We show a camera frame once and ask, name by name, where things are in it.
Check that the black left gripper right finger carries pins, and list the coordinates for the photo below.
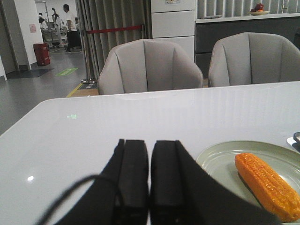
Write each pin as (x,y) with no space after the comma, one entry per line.
(182,193)

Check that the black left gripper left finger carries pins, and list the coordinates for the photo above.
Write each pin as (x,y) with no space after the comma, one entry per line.
(117,196)

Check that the orange corn cob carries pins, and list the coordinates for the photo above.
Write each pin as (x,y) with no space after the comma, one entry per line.
(271,191)

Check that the green round plate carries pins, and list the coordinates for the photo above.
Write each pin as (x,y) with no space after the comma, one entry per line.
(219,162)

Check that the digital kitchen scale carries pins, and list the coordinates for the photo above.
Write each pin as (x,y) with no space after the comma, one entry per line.
(294,141)

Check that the left grey armchair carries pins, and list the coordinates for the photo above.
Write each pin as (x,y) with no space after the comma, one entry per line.
(148,65)

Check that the grey armchair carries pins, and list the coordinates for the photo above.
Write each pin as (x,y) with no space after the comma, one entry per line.
(253,58)
(148,65)

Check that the right grey armchair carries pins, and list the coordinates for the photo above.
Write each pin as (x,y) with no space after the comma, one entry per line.
(253,58)

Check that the grey counter cabinet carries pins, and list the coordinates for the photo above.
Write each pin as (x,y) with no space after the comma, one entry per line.
(209,31)

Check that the red trash bin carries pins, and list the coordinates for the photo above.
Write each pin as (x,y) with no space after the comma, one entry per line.
(41,51)

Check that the red barrier belt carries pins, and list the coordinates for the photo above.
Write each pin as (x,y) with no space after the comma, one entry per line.
(138,27)

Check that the white drawer cabinet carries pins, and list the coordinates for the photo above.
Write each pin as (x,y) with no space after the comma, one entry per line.
(174,20)

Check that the person in white shirt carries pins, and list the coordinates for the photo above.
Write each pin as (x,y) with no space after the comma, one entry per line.
(72,33)

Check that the fruit plate on counter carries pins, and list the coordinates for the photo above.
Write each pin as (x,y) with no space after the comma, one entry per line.
(258,10)

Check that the metal barrier post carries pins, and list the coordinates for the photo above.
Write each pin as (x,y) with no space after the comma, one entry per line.
(90,77)

